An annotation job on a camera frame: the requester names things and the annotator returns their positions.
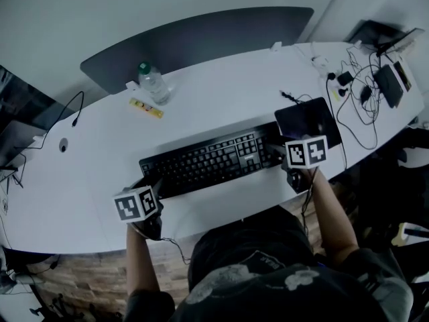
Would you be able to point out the yellow flat packet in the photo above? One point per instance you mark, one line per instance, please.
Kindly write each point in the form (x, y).
(145, 107)

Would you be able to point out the black plug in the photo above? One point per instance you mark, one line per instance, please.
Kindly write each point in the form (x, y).
(365, 93)

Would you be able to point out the person's left forearm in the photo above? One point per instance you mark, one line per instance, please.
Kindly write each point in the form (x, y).
(139, 263)

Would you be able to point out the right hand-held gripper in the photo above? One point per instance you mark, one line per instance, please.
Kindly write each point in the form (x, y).
(306, 153)

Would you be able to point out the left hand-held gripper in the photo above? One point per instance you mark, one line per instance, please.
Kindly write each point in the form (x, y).
(135, 206)

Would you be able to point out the dark grey desk divider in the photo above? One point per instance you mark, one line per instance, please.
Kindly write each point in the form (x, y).
(201, 42)

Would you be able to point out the black monitor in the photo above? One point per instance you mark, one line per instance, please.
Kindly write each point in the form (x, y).
(30, 102)

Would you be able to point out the clear plastic water bottle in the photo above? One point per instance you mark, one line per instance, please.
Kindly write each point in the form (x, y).
(154, 84)

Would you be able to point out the black flat box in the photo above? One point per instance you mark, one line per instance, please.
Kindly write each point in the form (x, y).
(388, 86)

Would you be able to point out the black power adapter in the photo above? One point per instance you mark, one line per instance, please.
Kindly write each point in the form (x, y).
(344, 78)

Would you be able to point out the round desk grommet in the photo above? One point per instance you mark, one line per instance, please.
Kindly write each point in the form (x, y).
(63, 145)

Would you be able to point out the person's dark printed shirt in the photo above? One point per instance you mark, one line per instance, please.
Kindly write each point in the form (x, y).
(268, 290)

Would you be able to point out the white divider bracket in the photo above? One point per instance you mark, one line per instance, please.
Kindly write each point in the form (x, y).
(275, 46)

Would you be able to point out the black keyboard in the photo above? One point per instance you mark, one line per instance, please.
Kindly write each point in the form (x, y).
(207, 163)

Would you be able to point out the white power strip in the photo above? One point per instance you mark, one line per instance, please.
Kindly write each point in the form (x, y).
(335, 87)

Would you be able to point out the black mouse pad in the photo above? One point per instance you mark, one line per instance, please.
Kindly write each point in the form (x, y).
(308, 116)

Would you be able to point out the dark printed card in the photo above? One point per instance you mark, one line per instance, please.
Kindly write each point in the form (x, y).
(402, 76)

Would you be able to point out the person's right forearm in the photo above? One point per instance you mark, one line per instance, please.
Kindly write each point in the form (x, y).
(332, 220)

